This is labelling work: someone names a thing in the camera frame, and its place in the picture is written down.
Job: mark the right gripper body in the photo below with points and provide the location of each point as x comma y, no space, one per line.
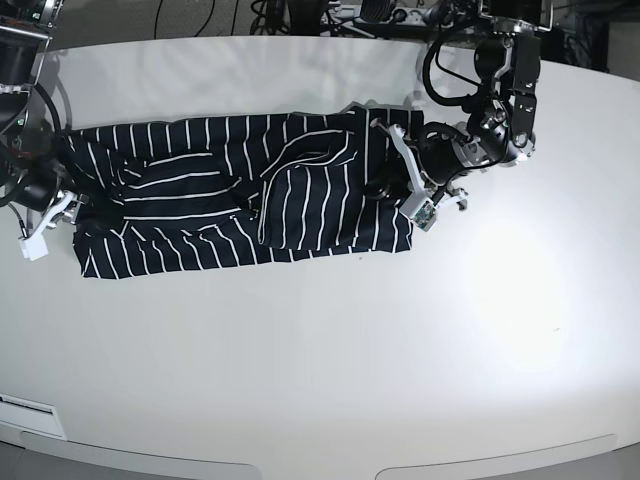
64,207

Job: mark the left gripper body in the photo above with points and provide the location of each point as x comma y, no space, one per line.
416,171

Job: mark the navy white striped T-shirt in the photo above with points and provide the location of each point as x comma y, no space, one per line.
224,192

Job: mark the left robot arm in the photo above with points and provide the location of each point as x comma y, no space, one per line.
499,130

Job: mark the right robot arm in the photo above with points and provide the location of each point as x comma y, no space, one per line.
45,183

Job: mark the white label plate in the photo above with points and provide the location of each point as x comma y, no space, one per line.
32,417

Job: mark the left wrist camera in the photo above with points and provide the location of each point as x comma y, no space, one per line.
420,211

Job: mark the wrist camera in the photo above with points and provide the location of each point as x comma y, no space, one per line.
420,211
34,247

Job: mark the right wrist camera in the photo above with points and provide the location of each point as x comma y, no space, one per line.
34,247

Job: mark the black cable clutter background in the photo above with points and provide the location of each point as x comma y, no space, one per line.
574,32

